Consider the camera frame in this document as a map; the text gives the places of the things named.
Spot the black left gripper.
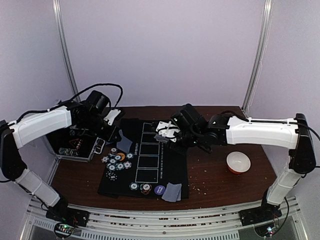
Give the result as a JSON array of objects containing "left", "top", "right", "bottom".
[{"left": 80, "top": 113, "right": 122, "bottom": 143}]

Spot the orange big blind button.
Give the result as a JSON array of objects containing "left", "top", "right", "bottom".
[{"left": 117, "top": 152, "right": 126, "bottom": 161}]

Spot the blue green fifty chip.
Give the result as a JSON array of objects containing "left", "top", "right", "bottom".
[{"left": 126, "top": 152, "right": 134, "bottom": 159}]

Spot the purple small blind button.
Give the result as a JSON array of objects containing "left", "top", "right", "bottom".
[{"left": 154, "top": 185, "right": 166, "bottom": 196}]

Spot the mixed colour chip stack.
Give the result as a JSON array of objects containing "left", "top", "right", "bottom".
[{"left": 140, "top": 183, "right": 152, "bottom": 195}]

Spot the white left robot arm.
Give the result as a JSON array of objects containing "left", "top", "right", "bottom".
[{"left": 0, "top": 85, "right": 122, "bottom": 222}]

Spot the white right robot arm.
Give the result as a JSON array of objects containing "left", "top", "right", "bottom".
[{"left": 155, "top": 103, "right": 317, "bottom": 226}]

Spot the aluminium poker chip case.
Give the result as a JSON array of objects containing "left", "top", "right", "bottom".
[{"left": 45, "top": 125, "right": 106, "bottom": 163}]

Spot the black poker play mat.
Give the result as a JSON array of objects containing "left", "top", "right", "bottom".
[{"left": 97, "top": 118, "right": 189, "bottom": 199}]

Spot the orange white bowl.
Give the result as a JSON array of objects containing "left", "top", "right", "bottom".
[{"left": 226, "top": 151, "right": 251, "bottom": 175}]

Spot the aluminium frame post left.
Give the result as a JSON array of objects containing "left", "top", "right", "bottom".
[{"left": 52, "top": 0, "right": 79, "bottom": 96}]

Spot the aluminium frame post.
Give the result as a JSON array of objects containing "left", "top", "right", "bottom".
[
  {"left": 52, "top": 0, "right": 79, "bottom": 96},
  {"left": 242, "top": 0, "right": 274, "bottom": 115}
]

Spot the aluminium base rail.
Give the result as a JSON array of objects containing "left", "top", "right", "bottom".
[{"left": 18, "top": 197, "right": 310, "bottom": 240}]

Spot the aluminium frame post right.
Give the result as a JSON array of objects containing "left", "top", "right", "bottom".
[{"left": 242, "top": 0, "right": 274, "bottom": 115}]

